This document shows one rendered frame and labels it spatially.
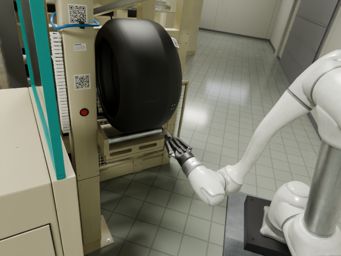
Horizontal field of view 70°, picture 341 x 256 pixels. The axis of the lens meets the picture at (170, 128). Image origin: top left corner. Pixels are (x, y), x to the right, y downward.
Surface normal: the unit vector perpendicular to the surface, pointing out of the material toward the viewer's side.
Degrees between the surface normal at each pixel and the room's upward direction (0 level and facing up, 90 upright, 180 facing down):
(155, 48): 44
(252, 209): 3
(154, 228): 0
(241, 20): 90
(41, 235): 90
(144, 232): 0
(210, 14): 90
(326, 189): 101
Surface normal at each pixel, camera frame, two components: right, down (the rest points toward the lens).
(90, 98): 0.51, 0.49
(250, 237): 0.07, -0.84
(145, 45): 0.43, -0.30
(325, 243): -0.20, -0.17
